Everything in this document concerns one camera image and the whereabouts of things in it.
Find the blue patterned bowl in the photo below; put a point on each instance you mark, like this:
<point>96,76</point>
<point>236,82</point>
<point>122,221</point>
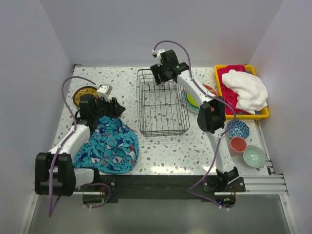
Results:
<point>239,129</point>

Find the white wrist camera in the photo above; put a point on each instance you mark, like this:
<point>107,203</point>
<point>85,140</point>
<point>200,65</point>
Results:
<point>157,54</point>
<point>104,91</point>

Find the pink cup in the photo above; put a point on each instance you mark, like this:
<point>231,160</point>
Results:
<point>238,144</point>

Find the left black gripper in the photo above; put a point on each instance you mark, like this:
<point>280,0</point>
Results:
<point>115,109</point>

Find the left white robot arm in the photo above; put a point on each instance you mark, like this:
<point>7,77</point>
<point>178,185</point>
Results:
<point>54,170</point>

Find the green red plate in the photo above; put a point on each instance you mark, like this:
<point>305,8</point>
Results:
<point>190,101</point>

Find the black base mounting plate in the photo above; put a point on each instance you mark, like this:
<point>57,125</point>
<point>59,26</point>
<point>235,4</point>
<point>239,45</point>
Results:
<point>112,188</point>

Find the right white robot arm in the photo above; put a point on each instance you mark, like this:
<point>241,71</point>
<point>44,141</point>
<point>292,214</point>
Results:
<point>211,116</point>

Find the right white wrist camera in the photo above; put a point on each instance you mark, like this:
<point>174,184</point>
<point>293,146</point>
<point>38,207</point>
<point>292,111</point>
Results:
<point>157,54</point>

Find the pink red cloth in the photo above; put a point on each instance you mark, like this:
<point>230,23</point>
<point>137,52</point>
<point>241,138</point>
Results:
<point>230,96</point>

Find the yellow brown plate far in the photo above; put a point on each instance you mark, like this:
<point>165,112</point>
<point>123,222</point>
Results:
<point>84,91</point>

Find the pale green bowl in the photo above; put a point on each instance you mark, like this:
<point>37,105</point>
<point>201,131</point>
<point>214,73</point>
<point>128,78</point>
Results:
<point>254,157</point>

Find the white towel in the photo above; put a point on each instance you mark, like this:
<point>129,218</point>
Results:
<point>252,93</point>

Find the white beige mug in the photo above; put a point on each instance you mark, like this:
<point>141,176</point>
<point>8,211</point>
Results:
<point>161,84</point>

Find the wire dish rack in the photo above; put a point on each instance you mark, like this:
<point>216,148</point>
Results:
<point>161,110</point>

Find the aluminium front rail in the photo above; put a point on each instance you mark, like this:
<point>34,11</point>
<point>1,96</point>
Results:
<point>255,184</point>

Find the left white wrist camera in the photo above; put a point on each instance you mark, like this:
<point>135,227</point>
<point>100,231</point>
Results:
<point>104,91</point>

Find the blue shark print cloth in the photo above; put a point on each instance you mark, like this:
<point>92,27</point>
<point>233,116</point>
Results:
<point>113,148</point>

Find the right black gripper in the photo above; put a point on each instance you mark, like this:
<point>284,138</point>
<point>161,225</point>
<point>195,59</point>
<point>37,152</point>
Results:
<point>156,70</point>

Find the yellow plastic bin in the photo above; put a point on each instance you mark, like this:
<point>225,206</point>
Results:
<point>230,113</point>

